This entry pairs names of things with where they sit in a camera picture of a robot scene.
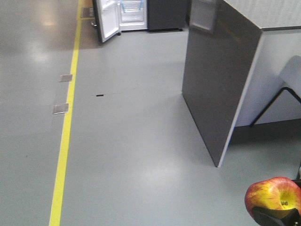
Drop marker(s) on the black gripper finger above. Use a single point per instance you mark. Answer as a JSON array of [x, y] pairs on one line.
[[268, 217]]

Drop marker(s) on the red yellow apple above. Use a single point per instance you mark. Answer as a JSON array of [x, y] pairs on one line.
[[278, 193]]

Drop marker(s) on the fridge door with white liner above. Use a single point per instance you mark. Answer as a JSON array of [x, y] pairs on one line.
[[107, 18]]

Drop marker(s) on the metal floor socket plate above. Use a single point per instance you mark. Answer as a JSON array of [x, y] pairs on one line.
[[66, 78], [60, 108]]

